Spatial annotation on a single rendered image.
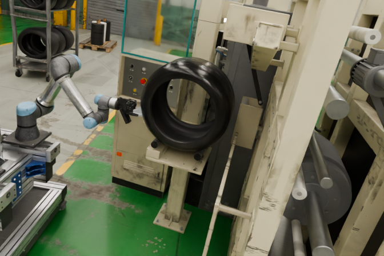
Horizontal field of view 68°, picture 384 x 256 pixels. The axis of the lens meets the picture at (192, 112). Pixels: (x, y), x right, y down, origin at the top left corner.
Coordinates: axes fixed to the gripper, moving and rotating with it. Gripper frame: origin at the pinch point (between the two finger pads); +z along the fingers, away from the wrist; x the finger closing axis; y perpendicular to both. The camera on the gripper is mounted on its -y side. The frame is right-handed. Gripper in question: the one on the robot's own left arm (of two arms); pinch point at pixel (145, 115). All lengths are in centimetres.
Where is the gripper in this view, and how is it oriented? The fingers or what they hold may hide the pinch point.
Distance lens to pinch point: 187.2
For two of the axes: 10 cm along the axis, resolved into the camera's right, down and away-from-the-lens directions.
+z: 9.5, 2.7, -1.7
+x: 2.5, -3.2, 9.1
